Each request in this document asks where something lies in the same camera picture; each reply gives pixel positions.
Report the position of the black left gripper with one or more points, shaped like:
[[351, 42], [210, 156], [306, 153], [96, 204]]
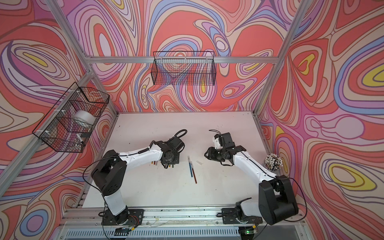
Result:
[[176, 162]]

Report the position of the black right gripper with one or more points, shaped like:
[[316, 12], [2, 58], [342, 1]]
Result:
[[211, 150]]

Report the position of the blue capped knife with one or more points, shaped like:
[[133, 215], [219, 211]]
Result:
[[190, 167]]

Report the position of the red capped knife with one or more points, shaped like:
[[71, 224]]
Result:
[[194, 175]]

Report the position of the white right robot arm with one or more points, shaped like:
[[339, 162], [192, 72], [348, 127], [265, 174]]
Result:
[[276, 199]]

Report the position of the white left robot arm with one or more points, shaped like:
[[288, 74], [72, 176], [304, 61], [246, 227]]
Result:
[[110, 171]]

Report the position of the clear cup of craft knives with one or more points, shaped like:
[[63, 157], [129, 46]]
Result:
[[273, 162]]

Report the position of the white tape roll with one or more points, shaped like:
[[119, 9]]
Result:
[[84, 118]]

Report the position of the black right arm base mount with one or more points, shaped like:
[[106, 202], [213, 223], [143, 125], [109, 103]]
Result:
[[245, 211]]

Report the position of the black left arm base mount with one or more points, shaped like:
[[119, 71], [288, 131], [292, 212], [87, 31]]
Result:
[[128, 217]]

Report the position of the black wire basket back wall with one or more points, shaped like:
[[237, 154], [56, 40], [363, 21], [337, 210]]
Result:
[[184, 68]]

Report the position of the black wire basket wall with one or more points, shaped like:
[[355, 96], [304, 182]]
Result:
[[59, 131], [184, 68]]

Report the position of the black wire basket left wall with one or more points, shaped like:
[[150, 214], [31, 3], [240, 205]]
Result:
[[59, 131]]

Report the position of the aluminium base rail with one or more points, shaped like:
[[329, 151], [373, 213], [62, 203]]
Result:
[[174, 223]]

